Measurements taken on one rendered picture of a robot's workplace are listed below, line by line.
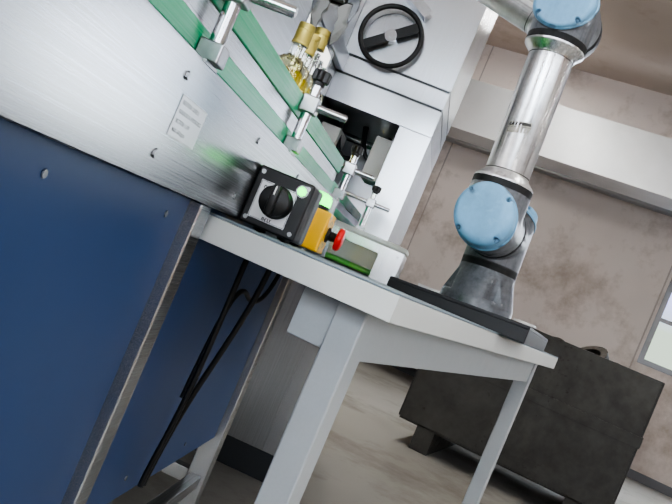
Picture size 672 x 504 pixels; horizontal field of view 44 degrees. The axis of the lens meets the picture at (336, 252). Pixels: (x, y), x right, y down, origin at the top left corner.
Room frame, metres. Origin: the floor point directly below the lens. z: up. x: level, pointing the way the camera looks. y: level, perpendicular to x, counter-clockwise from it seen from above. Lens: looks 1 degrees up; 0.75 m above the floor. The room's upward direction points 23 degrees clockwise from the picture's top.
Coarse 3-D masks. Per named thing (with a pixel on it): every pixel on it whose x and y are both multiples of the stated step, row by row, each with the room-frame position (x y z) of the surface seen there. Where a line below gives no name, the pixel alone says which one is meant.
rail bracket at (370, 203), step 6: (378, 186) 2.46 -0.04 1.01; (348, 192) 2.48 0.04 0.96; (372, 192) 2.47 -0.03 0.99; (378, 192) 2.46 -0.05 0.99; (354, 198) 2.47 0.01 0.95; (360, 198) 2.47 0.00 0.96; (372, 198) 2.46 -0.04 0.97; (366, 204) 2.46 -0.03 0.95; (372, 204) 2.46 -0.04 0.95; (378, 204) 2.46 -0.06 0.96; (366, 210) 2.46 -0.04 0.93; (384, 210) 2.46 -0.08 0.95; (366, 216) 2.46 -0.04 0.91; (360, 222) 2.46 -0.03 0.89; (360, 228) 2.46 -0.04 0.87
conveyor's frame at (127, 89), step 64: (0, 0) 0.45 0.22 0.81; (64, 0) 0.51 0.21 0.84; (128, 0) 0.58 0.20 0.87; (0, 64) 0.47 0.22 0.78; (64, 64) 0.54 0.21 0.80; (128, 64) 0.62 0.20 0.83; (192, 64) 0.74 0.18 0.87; (64, 128) 0.57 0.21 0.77; (128, 128) 0.66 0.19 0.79; (192, 128) 0.80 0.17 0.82; (256, 128) 1.01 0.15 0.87; (192, 192) 0.88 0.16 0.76
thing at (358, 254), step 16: (352, 240) 1.86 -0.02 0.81; (368, 240) 1.85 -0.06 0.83; (320, 256) 1.86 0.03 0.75; (336, 256) 1.86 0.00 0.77; (352, 256) 1.86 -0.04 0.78; (368, 256) 1.85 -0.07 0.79; (384, 256) 1.85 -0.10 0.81; (400, 256) 1.84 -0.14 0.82; (368, 272) 1.85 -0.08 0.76; (384, 272) 1.84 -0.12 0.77; (400, 272) 1.98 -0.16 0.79
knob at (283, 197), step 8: (264, 192) 1.07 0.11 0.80; (272, 192) 1.05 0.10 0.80; (280, 192) 1.06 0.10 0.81; (288, 192) 1.07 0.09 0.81; (264, 200) 1.07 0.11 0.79; (272, 200) 1.05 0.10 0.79; (280, 200) 1.06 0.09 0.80; (288, 200) 1.06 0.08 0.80; (264, 208) 1.05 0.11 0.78; (272, 208) 1.05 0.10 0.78; (280, 208) 1.06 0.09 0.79; (288, 208) 1.07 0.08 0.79; (272, 216) 1.07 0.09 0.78; (280, 216) 1.07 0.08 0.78
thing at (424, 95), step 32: (384, 0) 2.70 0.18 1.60; (448, 0) 2.67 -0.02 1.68; (352, 32) 2.71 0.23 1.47; (448, 32) 2.67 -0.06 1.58; (480, 32) 2.83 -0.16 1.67; (352, 64) 2.70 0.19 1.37; (416, 64) 2.68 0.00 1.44; (448, 64) 2.66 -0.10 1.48; (352, 96) 2.70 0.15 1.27; (384, 96) 2.68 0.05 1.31; (416, 96) 2.67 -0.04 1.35; (448, 96) 2.66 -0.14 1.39; (352, 128) 3.11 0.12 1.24; (384, 128) 2.84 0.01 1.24; (416, 128) 2.67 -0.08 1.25; (448, 128) 3.26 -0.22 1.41
